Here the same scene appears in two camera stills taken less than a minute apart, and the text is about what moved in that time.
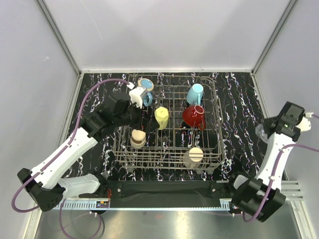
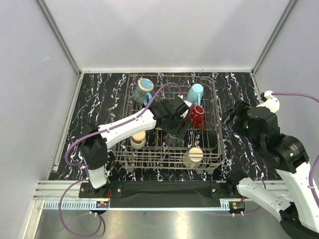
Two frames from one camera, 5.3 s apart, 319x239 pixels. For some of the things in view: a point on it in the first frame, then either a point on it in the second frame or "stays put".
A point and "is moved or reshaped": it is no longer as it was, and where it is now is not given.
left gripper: x=148 y=124 -> x=179 y=130
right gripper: x=266 y=122 -> x=239 y=109
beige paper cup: x=192 y=158 stays put
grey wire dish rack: x=190 y=138 stays put
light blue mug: x=194 y=94 stays put
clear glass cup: x=261 y=133 is moved or reshaped
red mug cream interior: x=194 y=116 stays put
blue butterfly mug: x=148 y=84 stays put
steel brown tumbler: x=138 y=139 stays put
